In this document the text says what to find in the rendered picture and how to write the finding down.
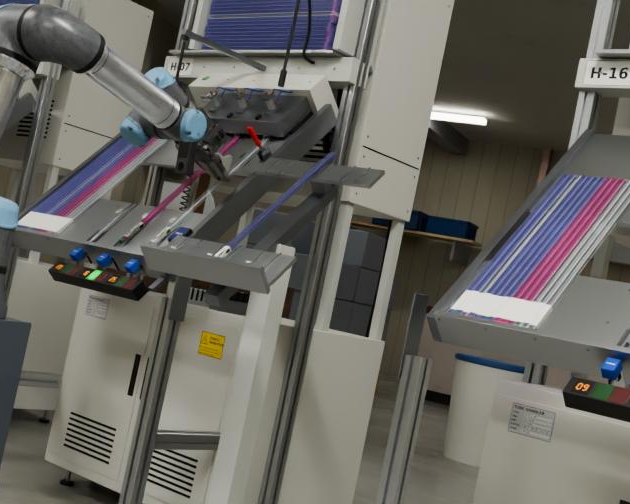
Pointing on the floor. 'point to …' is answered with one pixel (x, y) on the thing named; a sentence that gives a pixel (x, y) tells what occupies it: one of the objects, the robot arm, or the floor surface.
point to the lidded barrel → (474, 404)
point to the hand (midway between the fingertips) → (221, 179)
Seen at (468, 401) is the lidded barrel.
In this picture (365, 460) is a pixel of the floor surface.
